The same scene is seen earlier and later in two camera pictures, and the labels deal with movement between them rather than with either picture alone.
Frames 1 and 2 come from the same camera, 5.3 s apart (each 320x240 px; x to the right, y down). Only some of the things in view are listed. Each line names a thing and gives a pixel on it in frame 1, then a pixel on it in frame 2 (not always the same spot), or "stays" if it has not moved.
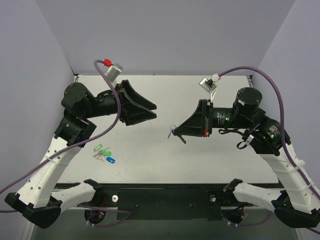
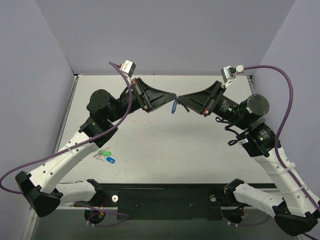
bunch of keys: (98, 155) stays
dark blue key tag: (111, 160) stays
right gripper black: (206, 117) to (215, 99)
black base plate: (165, 201) stays
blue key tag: (170, 133) to (174, 106)
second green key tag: (106, 153) stays
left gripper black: (122, 102) to (141, 95)
